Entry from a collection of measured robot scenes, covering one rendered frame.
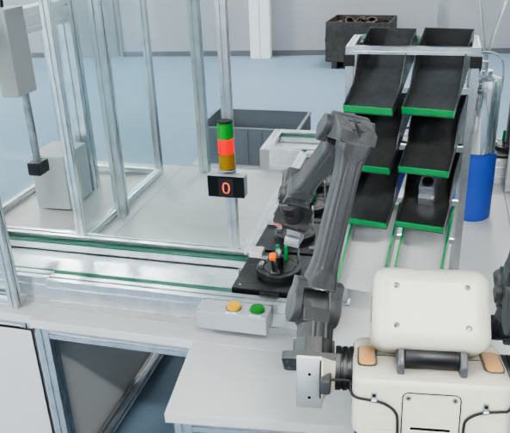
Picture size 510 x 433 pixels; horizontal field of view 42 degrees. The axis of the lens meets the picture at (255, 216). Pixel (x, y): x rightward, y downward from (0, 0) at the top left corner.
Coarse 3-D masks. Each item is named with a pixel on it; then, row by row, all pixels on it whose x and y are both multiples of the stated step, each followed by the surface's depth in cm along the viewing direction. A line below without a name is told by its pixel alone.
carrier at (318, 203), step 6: (324, 180) 248; (324, 186) 249; (324, 192) 250; (318, 198) 254; (324, 198) 251; (312, 204) 249; (318, 204) 249; (324, 204) 248; (318, 210) 245; (318, 216) 243; (318, 222) 239
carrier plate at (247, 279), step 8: (288, 256) 216; (296, 256) 216; (304, 256) 216; (248, 264) 212; (256, 264) 212; (304, 264) 211; (240, 272) 207; (248, 272) 207; (256, 272) 207; (304, 272) 206; (240, 280) 203; (248, 280) 203; (256, 280) 203; (232, 288) 200; (240, 288) 199; (248, 288) 199; (256, 288) 199; (264, 288) 198; (272, 288) 198; (280, 288) 198; (288, 288) 198; (312, 288) 197; (280, 296) 197
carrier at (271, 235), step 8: (312, 208) 227; (272, 216) 240; (312, 216) 228; (272, 224) 239; (312, 224) 229; (264, 232) 233; (272, 232) 233; (280, 232) 228; (312, 232) 227; (264, 240) 228; (272, 240) 227; (280, 240) 225; (304, 240) 223; (312, 240) 225; (264, 248) 222; (272, 248) 222; (280, 248) 221; (288, 248) 221; (296, 248) 221; (304, 248) 221; (312, 256) 217
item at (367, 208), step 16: (368, 176) 197; (384, 176) 195; (400, 176) 189; (368, 192) 192; (384, 192) 191; (352, 208) 190; (368, 208) 188; (384, 208) 187; (368, 224) 183; (384, 224) 181
